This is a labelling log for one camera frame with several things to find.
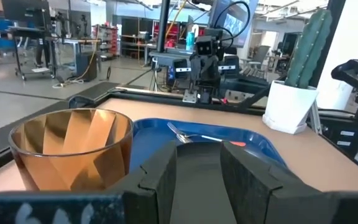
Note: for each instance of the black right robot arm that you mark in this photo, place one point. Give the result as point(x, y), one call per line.
point(180, 62)

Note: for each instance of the silver metal spoon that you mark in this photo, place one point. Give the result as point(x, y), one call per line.
point(210, 137)

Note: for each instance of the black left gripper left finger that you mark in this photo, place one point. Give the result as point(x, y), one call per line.
point(154, 193)

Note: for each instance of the black labelled cabinet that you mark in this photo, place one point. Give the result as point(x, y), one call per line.
point(340, 137)

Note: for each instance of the person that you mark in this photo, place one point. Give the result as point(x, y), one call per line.
point(42, 51)

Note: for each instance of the red storage shelf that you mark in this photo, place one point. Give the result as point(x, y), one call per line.
point(172, 32)

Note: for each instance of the amber textured plastic cup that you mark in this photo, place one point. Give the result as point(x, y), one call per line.
point(73, 155)

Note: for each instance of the dark computer tower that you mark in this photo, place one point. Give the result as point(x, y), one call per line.
point(86, 67)

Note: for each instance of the blue plastic tray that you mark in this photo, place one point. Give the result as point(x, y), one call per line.
point(154, 137)

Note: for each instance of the teal drink bottle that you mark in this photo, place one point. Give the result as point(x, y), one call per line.
point(190, 41)

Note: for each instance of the white plant pot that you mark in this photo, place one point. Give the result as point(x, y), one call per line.
point(287, 105)

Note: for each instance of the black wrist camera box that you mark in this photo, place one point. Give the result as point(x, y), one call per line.
point(204, 46)

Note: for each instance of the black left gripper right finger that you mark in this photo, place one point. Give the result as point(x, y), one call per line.
point(253, 193)

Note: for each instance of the black mounted device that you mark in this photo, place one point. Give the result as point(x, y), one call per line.
point(356, 77)

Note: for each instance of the green cactus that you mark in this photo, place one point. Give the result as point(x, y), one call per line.
point(306, 53)

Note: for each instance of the black rolling desk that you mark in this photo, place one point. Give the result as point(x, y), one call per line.
point(26, 32)

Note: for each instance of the dark grey plate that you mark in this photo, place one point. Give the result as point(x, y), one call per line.
point(200, 186)

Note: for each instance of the grey office chair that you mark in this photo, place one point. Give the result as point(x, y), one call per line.
point(259, 56)

